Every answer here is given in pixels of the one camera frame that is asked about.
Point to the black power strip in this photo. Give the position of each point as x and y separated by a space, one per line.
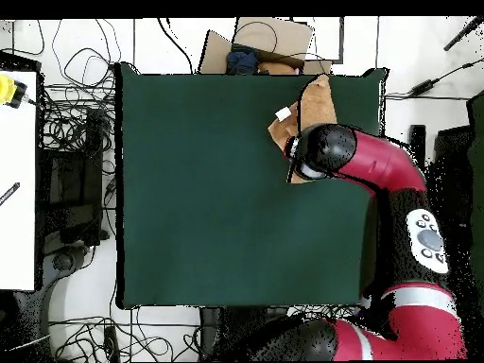
111 344

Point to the dark grey stand base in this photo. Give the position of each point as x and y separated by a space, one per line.
64 261

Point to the black marker pen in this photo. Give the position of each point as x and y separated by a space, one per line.
9 193

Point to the orange garment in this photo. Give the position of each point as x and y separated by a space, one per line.
276 69

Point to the dark green table cloth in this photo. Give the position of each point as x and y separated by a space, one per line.
189 208

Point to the brown cardboard box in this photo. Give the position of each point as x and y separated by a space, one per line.
287 38

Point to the white board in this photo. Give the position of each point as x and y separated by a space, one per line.
17 234

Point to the black upright bar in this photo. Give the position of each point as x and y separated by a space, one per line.
418 141

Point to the dark blue garment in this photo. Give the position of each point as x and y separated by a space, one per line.
242 60

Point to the thin black rod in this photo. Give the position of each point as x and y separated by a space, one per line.
463 33

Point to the yellow and black tool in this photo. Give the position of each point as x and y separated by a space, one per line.
7 90

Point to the black monitor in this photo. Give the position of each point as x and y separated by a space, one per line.
452 166

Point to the tan terry towel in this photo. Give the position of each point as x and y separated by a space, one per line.
315 106

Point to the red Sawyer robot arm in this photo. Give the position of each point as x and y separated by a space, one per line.
382 162

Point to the black power adapter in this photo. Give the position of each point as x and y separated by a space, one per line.
423 87

